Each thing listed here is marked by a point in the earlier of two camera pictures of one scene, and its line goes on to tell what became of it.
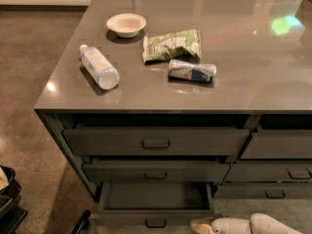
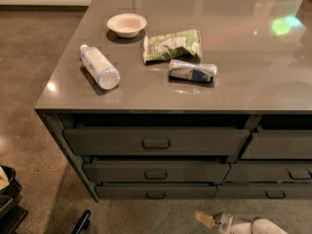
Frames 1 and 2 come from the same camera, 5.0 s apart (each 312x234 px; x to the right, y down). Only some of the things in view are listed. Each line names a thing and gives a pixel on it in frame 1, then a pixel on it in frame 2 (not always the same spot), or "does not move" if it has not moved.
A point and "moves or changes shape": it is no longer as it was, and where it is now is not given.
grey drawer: (152, 205) moves or changes shape
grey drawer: (269, 173) does not move
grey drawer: (279, 144) does not move
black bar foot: (83, 223) does not move
